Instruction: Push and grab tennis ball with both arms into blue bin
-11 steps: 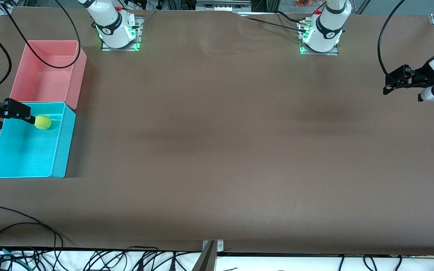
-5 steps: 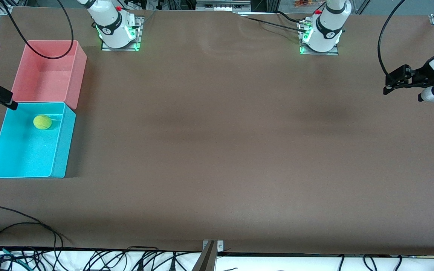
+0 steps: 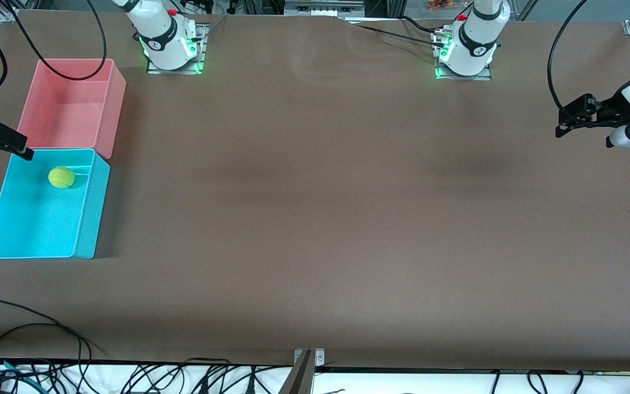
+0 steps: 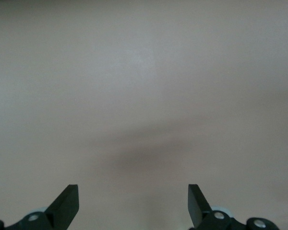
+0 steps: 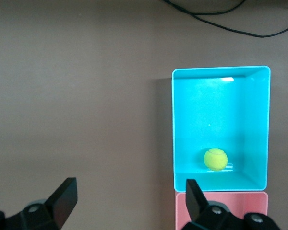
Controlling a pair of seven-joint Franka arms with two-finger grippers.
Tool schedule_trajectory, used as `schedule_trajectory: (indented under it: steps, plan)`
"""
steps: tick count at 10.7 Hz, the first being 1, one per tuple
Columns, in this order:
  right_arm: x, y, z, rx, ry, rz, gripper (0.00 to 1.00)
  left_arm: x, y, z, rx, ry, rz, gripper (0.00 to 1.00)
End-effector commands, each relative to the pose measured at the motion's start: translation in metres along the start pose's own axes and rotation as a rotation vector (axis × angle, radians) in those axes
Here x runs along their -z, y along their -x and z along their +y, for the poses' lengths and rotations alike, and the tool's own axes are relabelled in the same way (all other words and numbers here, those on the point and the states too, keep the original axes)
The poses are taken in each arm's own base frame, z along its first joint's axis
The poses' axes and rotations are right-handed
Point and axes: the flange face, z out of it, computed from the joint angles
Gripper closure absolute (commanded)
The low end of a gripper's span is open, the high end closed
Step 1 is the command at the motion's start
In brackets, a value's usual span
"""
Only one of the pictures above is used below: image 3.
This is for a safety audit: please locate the silver metal table bracket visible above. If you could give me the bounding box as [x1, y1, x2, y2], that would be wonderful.
[293, 349, 325, 368]

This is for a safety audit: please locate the grey power strip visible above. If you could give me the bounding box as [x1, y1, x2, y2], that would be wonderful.
[284, 0, 366, 17]

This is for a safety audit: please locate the blue plastic bin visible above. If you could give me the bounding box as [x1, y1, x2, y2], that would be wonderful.
[0, 148, 111, 260]

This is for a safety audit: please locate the black cable on table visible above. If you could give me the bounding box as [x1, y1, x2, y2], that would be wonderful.
[342, 16, 447, 49]
[189, 14, 229, 44]
[400, 15, 444, 34]

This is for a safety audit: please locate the pink plastic bin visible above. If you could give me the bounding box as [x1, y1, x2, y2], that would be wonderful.
[16, 58, 127, 160]

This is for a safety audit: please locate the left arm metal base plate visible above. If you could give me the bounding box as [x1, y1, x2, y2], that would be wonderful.
[434, 30, 492, 81]

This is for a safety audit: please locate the long black right arm cable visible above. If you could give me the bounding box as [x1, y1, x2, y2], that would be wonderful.
[3, 0, 108, 82]

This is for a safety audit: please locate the teal cable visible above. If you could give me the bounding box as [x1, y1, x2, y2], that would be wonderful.
[0, 356, 37, 386]

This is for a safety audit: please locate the dark metal bar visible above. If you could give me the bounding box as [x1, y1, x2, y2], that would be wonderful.
[278, 350, 316, 394]

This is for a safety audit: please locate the yellow-green tennis ball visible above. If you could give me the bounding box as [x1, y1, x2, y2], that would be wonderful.
[48, 166, 76, 189]

